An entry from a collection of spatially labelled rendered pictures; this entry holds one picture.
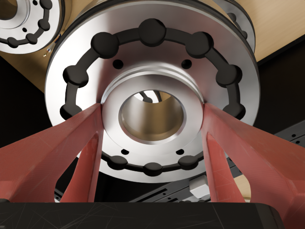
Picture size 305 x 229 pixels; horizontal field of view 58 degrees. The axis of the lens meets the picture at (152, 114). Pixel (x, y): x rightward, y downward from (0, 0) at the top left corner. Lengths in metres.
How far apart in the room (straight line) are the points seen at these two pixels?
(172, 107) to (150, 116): 0.01
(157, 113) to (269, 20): 0.18
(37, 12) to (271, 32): 0.22
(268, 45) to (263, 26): 0.02
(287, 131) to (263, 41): 0.11
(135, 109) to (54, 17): 0.15
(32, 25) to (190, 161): 0.19
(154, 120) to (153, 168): 0.03
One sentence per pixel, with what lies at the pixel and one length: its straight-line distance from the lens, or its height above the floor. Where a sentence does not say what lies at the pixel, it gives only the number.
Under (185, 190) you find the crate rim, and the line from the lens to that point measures 0.28.
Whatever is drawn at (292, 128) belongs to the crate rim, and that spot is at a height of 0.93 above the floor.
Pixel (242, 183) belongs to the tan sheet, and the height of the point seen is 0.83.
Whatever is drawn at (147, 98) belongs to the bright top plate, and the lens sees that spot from 0.30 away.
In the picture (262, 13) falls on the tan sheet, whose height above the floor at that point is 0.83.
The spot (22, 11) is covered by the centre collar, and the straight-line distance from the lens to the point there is 0.28.
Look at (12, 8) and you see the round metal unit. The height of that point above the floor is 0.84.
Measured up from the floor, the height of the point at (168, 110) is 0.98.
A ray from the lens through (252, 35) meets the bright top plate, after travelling 0.27.
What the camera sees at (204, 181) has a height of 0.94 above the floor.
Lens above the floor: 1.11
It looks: 54 degrees down
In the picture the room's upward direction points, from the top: 175 degrees counter-clockwise
